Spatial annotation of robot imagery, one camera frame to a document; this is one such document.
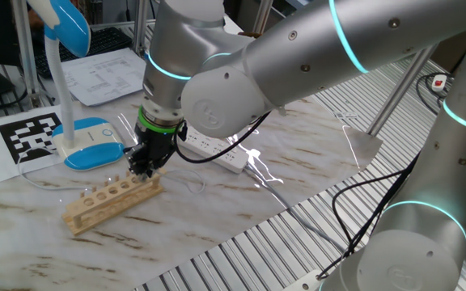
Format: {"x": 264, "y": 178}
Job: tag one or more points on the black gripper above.
{"x": 161, "y": 138}

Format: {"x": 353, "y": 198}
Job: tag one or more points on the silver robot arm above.
{"x": 318, "y": 60}

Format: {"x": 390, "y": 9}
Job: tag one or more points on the bare person forearm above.
{"x": 36, "y": 19}

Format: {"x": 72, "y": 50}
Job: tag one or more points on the blue and white desk lamp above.
{"x": 91, "y": 155}

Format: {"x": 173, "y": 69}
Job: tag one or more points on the white power strip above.
{"x": 225, "y": 155}

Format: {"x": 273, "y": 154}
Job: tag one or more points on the wooden test tube rack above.
{"x": 103, "y": 202}

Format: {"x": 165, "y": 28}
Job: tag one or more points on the marble pattern table mat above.
{"x": 217, "y": 210}

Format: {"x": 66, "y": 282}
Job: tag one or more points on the printed white paper sheet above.
{"x": 103, "y": 77}

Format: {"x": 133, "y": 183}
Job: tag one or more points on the black computer keyboard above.
{"x": 103, "y": 40}

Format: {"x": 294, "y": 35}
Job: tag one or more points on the white label sticker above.
{"x": 344, "y": 115}

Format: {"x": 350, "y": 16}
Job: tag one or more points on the aluminium frame post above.
{"x": 262, "y": 16}
{"x": 140, "y": 24}
{"x": 24, "y": 52}
{"x": 401, "y": 91}

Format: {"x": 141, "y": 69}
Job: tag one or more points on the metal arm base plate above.
{"x": 307, "y": 283}

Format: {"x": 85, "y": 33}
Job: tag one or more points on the white switch with red button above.
{"x": 439, "y": 83}

